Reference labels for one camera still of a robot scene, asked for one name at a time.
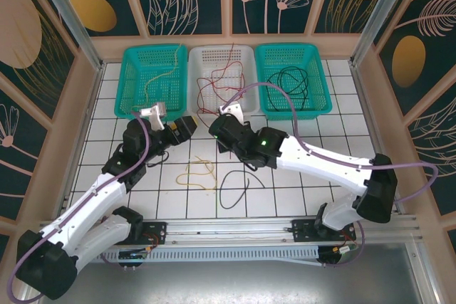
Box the thin yellow cable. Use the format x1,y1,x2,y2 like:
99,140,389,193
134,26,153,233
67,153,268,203
177,156,217,191
130,43,183,111

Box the thin black cable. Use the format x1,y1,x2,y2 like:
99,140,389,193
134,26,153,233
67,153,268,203
266,72,304,111
276,67,310,109
219,170,265,209

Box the teal plastic basket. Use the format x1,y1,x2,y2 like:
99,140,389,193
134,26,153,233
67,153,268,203
113,44,189,125
254,43,334,122

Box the white plastic basket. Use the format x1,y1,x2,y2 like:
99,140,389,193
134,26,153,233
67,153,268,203
187,44,260,120

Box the small black circuit board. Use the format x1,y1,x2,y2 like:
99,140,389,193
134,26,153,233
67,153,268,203
118,250,149,261

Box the grey metal sheet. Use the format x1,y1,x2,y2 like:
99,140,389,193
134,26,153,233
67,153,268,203
35,261,428,304

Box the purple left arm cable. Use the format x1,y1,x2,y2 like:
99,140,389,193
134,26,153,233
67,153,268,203
6,110,150,301

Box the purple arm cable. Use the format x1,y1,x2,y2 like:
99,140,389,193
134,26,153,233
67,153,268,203
219,82,439,269
6,110,150,301

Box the thin black left gripper wire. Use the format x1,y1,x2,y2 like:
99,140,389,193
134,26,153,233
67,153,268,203
145,150,171,169

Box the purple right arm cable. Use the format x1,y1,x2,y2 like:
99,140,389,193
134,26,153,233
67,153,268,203
219,82,439,269

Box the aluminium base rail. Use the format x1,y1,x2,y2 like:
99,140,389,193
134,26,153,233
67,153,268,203
35,214,423,247

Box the aluminium frame post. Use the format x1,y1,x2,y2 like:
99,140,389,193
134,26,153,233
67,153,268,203
30,0,106,72
348,0,421,70

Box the left arm power wire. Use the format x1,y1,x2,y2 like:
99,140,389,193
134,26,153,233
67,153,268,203
140,232,162,252

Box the arm power wire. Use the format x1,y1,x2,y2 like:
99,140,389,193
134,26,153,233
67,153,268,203
140,232,162,252
329,227,359,256

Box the grey slotted cable duct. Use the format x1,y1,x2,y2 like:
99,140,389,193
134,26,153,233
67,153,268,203
76,245,321,266

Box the white flat cable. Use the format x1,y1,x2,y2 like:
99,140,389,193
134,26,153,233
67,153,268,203
270,256,323,266

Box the right arm power wire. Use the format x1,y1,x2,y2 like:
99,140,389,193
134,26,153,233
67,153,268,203
329,227,359,256

